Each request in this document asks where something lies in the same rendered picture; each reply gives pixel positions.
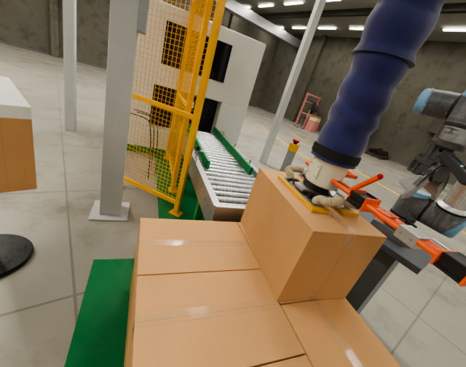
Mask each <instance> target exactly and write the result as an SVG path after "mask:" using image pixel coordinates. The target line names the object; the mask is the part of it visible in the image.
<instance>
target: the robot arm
mask: <svg viewBox="0 0 466 367"><path fill-rule="evenodd" d="M414 113H416V114H418V115H424V116H427V117H433V118H436V119H442V120H445V122H444V123H443V125H442V127H441V128H440V130H439V131H438V133H437V134H436V136H435V138H436V139H438V140H439V141H434V140H431V139H430V140H429V141H428V142H427V143H429V144H430V145H429V146H428V148H427V150H426V152H425V153H424V154H419V155H418V156H417V155H415V157H414V158H413V160H412V161H411V163H410V165H409V166H408V167H407V170H408V171H411V172H412V173H413V174H415V175H416V176H414V177H413V178H410V179H409V178H402V179H400V180H399V183H400V185H401V186H403V187H404V188H405V190H404V191H403V192H402V193H401V195H400V196H399V198H398V199H397V200H396V202H395V204H394V205H393V206H392V208H391V209H390V212H391V213H393V214H395V215H396V216H397V217H399V220H401V221H402V222H404V221H405V220H406V219H408V220H409V221H410V222H412V223H413V224H415V222H416V221H418V222H420V223H422V224H424V225H425V226H428V227H430V228H431V229H433V230H435V231H436V232H438V233H440V234H442V235H444V236H446V237H448V238H453V237H455V236H456V235H458V234H459V233H460V232H461V231H462V230H463V229H464V228H465V227H466V167H465V165H464V164H463V163H462V162H461V161H460V160H459V158H458V157H457V156H456V155H455V154H453V153H454V151H459V152H463V151H464V150H465V149H464V147H465V148H466V90H465V91H464V92H463V93H462V94H461V93H456V92H449V91H443V90H435V89H434V88H432V89H430V88H427V89H425V90H424V91H423V92H422V93H421V94H420V95H419V97H418V98H417V100H416V103H415V104H414ZM422 155H423V156H422ZM451 172H452V173H453V174H454V176H455V177H456V178H457V182H456V183H455V184H454V185H453V187H452V188H451V190H450V191H449V193H448V194H447V195H446V197H445V198H444V199H442V200H438V201H437V202H436V200H437V198H438V197H439V196H440V194H441V192H442V191H443V190H444V189H445V187H446V184H447V183H448V182H449V177H450V173H451ZM428 181H429V183H428ZM422 187H423V188H424V189H425V190H427V191H428V192H429V193H430V194H428V193H426V192H423V191H420V190H419V189H421V188H422Z"/></svg>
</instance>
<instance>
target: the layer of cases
mask: <svg viewBox="0 0 466 367"><path fill-rule="evenodd" d="M126 367H401V366H400V365H399V364H398V362H397V361H396V360H395V359H394V357H393V356H392V355H391V354H390V352H389V351H388V350H387V349H386V347H385V346H384V345H383V344H382V343H381V342H380V340H379V339H378V338H377V336H376V335H375V334H374V332H373V331H372V330H371V329H370V328H369V327H368V325H367V324H366V323H365V321H364V320H363V319H362V318H361V316H359V314H358V313H357V312H356V311H355V309H354V308H353V307H352V305H351V304H350V303H349V302H348V301H347V300H346V298H345V299H321V300H304V301H276V299H275V297H274V295H273V292H272V290H271V288H270V286H269V283H268V282H267V279H266V277H265V275H264V272H263V270H262V268H261V265H260V263H259V262H258V259H257V257H256V254H255V252H254V250H253V247H252V245H251V243H250V240H249V239H248V236H247V234H246V232H245V230H244V227H243V225H242V223H241V222H229V221H196V220H179V219H162V218H141V219H140V225H139V230H138V240H137V245H136V251H135V261H134V267H133V282H132V292H131V302H130V320H129V330H128V340H127V358H126Z"/></svg>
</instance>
